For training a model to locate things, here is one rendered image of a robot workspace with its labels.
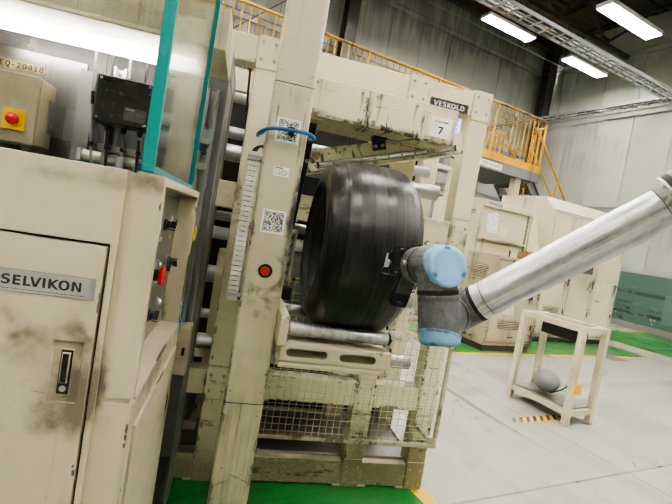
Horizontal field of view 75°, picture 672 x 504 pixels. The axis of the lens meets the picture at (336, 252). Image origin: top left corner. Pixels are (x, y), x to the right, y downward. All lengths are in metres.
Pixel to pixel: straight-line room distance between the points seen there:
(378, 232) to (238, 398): 0.71
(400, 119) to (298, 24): 0.55
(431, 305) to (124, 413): 0.60
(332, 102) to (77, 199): 1.17
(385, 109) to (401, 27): 11.52
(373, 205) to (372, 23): 11.63
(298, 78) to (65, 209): 0.90
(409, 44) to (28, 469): 12.95
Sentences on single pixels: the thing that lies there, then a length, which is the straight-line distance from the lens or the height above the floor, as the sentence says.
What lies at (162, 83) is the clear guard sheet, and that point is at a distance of 0.78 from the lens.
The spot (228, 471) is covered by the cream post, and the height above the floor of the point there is 0.39.
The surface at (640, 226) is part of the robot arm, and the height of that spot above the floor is 1.34.
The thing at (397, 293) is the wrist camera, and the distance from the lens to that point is 1.14.
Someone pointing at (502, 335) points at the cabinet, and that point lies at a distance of 6.26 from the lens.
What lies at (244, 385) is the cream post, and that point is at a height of 0.68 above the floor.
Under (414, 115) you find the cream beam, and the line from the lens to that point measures 1.84.
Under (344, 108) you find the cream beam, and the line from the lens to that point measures 1.76.
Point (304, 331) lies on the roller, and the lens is 1.40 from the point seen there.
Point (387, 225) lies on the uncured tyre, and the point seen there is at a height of 1.27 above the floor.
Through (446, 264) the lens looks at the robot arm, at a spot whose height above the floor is 1.20.
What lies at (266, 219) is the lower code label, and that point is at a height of 1.22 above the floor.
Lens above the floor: 1.23
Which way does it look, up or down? 3 degrees down
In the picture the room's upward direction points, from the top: 10 degrees clockwise
